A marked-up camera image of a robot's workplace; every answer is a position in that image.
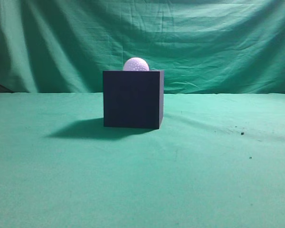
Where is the white dimpled golf ball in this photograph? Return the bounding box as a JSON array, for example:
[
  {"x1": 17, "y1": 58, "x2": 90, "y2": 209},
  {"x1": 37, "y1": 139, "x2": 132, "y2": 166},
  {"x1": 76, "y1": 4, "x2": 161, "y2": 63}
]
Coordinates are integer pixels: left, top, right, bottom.
[{"x1": 123, "y1": 57, "x2": 150, "y2": 71}]

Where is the dark blue foam cube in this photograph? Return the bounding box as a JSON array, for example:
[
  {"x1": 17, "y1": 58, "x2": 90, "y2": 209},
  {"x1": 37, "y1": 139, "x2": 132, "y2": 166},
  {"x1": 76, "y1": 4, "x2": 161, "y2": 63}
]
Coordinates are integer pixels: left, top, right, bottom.
[{"x1": 103, "y1": 70, "x2": 164, "y2": 129}]

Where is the green table cloth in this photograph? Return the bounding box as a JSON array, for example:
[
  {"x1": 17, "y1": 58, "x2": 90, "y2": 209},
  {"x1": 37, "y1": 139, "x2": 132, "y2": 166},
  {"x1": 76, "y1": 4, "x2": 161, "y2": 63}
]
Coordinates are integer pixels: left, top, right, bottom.
[{"x1": 0, "y1": 93, "x2": 285, "y2": 228}]

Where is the green backdrop cloth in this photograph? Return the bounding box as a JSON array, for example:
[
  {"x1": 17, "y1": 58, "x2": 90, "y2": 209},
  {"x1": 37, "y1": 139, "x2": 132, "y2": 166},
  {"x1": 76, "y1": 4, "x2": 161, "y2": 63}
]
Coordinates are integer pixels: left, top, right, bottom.
[{"x1": 0, "y1": 0, "x2": 285, "y2": 94}]

